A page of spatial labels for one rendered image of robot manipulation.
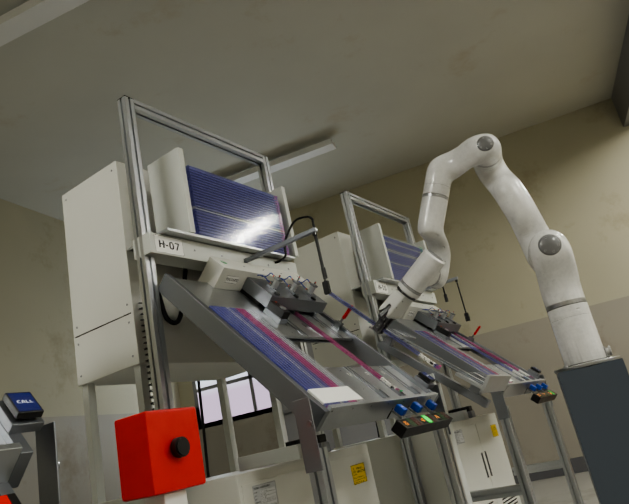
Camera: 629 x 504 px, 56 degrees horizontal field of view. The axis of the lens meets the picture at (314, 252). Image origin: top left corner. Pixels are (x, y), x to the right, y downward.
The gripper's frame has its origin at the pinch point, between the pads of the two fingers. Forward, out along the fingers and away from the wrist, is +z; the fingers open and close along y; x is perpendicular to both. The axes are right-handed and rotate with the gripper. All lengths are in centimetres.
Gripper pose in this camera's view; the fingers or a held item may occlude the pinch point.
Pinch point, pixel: (380, 327)
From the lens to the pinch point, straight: 210.1
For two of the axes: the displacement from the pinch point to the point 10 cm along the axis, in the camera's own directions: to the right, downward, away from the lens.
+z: -5.6, 7.9, 2.5
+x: 6.1, 6.0, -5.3
